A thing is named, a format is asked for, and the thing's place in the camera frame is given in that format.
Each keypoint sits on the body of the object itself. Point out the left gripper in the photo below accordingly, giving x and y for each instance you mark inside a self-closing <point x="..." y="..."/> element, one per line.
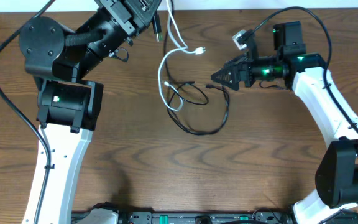
<point x="124" y="20"/>

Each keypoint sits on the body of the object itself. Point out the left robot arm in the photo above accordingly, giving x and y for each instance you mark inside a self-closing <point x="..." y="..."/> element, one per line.
<point x="59" y="59"/>

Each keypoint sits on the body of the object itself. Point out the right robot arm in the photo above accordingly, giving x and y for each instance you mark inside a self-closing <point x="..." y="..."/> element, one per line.
<point x="336" y="180"/>

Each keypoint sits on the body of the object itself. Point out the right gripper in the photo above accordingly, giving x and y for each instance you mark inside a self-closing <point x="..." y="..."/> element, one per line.
<point x="245" y="73"/>

